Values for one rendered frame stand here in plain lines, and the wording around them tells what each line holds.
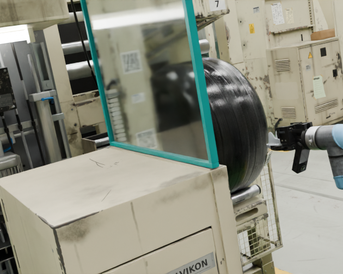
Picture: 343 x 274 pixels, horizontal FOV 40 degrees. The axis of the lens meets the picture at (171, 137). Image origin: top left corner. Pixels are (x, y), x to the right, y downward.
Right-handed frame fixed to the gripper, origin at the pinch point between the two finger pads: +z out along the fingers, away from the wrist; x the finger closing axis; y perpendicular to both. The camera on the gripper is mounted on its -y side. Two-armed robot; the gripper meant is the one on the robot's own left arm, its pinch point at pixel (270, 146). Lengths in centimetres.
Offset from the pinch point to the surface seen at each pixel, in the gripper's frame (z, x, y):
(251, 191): 24.4, -6.4, -20.0
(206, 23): 62, -31, 56
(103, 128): 85, 25, 18
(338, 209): 141, -178, -97
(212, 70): 18.7, 3.3, 31.0
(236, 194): 24.9, 1.1, -19.2
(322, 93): 318, -383, -21
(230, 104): 9.4, 5.9, 17.4
